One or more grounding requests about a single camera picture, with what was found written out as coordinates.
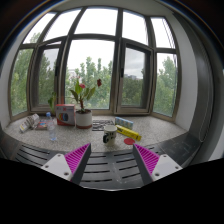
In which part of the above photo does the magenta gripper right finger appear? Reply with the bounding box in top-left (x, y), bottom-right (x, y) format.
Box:
top-left (133, 144), bottom-right (182, 185)

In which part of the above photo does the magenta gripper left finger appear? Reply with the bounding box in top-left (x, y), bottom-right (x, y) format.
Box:
top-left (42, 143), bottom-right (91, 185)

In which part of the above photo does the clear plastic water bottle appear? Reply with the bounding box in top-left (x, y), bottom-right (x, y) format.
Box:
top-left (46, 112), bottom-right (57, 141)

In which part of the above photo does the black slatted radiator cover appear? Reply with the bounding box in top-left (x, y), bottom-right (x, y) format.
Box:
top-left (0, 129), bottom-right (201, 190)

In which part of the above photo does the yellow rectangular box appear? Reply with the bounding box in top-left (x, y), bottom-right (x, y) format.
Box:
top-left (117, 125), bottom-right (141, 141)

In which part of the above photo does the white mug with dark print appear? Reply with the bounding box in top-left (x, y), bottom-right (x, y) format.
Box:
top-left (103, 125), bottom-right (117, 146)

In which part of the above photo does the white flower pot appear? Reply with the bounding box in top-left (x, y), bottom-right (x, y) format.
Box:
top-left (75, 110), bottom-right (92, 129)

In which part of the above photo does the dark patterned tray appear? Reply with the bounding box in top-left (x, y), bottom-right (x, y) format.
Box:
top-left (92, 120), bottom-right (114, 131)

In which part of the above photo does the colourful flat book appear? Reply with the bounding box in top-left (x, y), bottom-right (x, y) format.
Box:
top-left (35, 119), bottom-right (47, 130)

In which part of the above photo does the red and white box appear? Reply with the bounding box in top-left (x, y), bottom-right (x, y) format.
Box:
top-left (56, 104), bottom-right (75, 126)

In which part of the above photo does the light blue box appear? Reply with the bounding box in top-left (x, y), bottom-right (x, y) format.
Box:
top-left (115, 117), bottom-right (133, 130)

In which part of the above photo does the folded white packet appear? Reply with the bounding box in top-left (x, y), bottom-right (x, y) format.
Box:
top-left (20, 114), bottom-right (40, 133)

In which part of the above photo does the green plant with red flowers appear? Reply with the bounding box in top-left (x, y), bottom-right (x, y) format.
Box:
top-left (70, 79), bottom-right (102, 114)

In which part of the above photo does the window frame with panes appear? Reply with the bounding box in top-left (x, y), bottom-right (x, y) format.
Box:
top-left (9, 6), bottom-right (179, 120)

